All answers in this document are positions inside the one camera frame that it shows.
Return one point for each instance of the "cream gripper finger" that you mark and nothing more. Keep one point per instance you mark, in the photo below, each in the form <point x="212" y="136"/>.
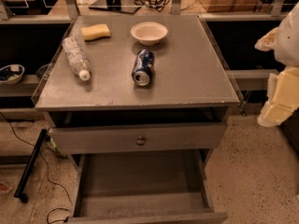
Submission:
<point x="267" y="42"/>
<point x="283" y="97"/>

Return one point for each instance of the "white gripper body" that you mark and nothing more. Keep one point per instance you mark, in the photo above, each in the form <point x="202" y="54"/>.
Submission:
<point x="289" y="44"/>

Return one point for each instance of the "blue pepsi can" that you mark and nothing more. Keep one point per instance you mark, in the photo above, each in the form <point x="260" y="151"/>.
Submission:
<point x="143" y="67"/>

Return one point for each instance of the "closed top drawer with knob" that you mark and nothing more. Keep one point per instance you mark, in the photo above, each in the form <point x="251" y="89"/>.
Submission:
<point x="133" y="138"/>

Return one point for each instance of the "grey drawer cabinet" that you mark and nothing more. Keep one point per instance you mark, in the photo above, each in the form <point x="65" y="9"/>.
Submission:
<point x="190" y="82"/>

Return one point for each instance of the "open middle drawer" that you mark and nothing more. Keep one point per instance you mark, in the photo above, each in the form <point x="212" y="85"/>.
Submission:
<point x="160" y="187"/>

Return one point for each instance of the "white paper bowl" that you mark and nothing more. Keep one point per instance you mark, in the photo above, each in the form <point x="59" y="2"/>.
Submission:
<point x="149" y="32"/>

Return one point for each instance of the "black monitor stand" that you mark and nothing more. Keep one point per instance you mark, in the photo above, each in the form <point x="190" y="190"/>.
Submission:
<point x="120" y="6"/>

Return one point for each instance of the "yellow sponge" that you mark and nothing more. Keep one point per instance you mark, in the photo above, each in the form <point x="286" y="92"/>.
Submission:
<point x="95" y="32"/>

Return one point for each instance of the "clear plastic water bottle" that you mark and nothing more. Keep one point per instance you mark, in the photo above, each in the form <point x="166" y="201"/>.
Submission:
<point x="77" y="60"/>

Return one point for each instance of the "white bowl with items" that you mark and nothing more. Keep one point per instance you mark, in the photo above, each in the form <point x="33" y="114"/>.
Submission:
<point x="11" y="74"/>

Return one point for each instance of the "black bar on floor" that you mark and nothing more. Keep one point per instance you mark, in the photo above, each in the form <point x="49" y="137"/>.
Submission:
<point x="19" y="192"/>

